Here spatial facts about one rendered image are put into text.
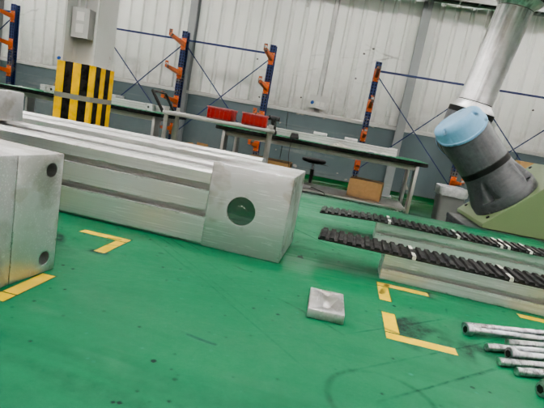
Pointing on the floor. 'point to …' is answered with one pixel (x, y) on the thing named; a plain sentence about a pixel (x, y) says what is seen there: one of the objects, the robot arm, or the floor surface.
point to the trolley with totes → (227, 116)
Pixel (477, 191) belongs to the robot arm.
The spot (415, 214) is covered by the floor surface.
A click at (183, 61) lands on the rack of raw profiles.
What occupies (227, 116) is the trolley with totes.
